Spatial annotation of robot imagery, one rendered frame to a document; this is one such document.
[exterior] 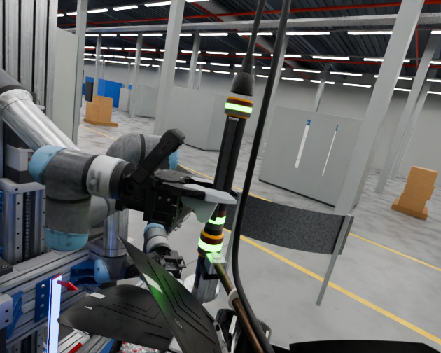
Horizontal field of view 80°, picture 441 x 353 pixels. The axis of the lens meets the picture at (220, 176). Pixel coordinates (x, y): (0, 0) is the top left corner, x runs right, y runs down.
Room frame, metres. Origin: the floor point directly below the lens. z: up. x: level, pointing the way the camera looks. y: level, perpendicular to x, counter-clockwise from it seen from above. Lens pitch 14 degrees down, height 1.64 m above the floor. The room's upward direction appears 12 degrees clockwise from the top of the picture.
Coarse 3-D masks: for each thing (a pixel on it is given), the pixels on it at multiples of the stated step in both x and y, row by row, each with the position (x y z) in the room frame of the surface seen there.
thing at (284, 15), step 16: (288, 0) 0.36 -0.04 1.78; (256, 16) 0.44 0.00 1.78; (256, 32) 0.44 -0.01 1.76; (272, 64) 0.36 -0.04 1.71; (272, 80) 0.36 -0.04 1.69; (256, 128) 0.36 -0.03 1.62; (256, 144) 0.36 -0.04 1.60; (240, 208) 0.36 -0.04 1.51; (240, 224) 0.35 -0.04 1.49; (240, 288) 0.31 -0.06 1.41; (256, 320) 0.27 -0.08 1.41; (272, 352) 0.23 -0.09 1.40
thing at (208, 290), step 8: (208, 256) 0.41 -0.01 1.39; (200, 264) 0.41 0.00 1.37; (208, 264) 0.40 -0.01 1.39; (224, 264) 0.40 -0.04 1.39; (200, 272) 0.41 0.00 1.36; (208, 272) 0.39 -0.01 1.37; (216, 272) 0.39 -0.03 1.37; (192, 280) 0.45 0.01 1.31; (200, 280) 0.41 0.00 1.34; (208, 280) 0.41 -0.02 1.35; (216, 280) 0.41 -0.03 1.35; (192, 288) 0.43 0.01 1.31; (200, 288) 0.41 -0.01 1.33; (208, 288) 0.41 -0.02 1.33; (216, 288) 0.41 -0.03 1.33; (200, 296) 0.40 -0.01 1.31; (208, 296) 0.41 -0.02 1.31; (216, 296) 0.43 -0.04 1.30
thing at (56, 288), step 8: (56, 280) 0.52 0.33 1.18; (56, 288) 0.52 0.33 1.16; (56, 296) 0.52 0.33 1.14; (56, 304) 0.52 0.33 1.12; (56, 312) 0.52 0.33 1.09; (56, 320) 0.53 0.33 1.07; (56, 328) 0.53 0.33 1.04; (56, 336) 0.53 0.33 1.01; (56, 344) 0.53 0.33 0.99; (56, 352) 0.53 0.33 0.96
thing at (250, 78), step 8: (248, 56) 0.44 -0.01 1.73; (248, 64) 0.44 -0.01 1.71; (240, 72) 0.43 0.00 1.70; (248, 72) 0.44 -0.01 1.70; (240, 80) 0.43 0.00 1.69; (248, 80) 0.43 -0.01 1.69; (232, 88) 0.43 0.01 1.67; (240, 88) 0.43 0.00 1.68; (248, 88) 0.43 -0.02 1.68; (200, 256) 0.43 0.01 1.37
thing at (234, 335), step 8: (224, 312) 0.45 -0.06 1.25; (232, 312) 0.44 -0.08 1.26; (216, 320) 0.45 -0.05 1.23; (224, 320) 0.44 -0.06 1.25; (224, 328) 0.42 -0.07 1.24; (240, 328) 0.42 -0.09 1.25; (264, 328) 0.43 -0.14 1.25; (224, 336) 0.41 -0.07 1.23; (232, 336) 0.41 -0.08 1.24; (240, 336) 0.41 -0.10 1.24; (232, 344) 0.40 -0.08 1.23; (240, 344) 0.40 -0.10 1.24; (248, 344) 0.40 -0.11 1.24; (232, 352) 0.39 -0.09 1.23; (240, 352) 0.39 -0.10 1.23; (248, 352) 0.39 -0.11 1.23
